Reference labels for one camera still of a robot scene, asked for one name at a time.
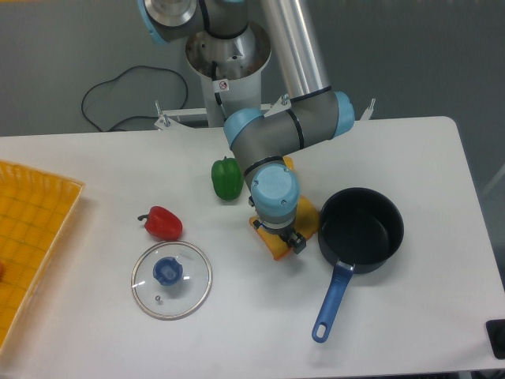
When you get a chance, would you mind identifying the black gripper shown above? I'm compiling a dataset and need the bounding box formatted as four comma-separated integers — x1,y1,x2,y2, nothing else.
249,195,306,253

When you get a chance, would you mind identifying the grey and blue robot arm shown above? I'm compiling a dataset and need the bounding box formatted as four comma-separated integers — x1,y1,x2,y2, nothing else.
137,1,355,252

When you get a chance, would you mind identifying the yellow toy bell pepper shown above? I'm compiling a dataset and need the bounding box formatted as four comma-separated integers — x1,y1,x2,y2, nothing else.
283,156,294,171

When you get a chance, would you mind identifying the green toy bell pepper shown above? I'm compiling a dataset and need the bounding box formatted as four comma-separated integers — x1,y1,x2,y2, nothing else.
211,156,243,201

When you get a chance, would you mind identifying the glass lid with blue knob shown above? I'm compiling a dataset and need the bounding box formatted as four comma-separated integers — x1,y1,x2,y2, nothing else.
130,241,213,321

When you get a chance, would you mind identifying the red toy bell pepper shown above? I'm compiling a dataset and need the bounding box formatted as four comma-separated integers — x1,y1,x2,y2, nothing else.
137,206,183,241

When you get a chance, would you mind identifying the black object at table edge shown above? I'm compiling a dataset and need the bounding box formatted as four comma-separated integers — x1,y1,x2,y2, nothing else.
485,319,505,360

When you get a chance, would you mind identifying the yellow plastic basket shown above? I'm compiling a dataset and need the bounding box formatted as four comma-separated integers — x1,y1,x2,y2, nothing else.
1,159,85,351

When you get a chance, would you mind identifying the black saucepan with blue handle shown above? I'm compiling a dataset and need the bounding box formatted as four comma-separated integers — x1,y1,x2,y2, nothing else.
312,187,404,343

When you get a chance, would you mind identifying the black cable on floor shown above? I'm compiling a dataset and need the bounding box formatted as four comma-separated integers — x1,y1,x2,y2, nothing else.
80,65,189,133

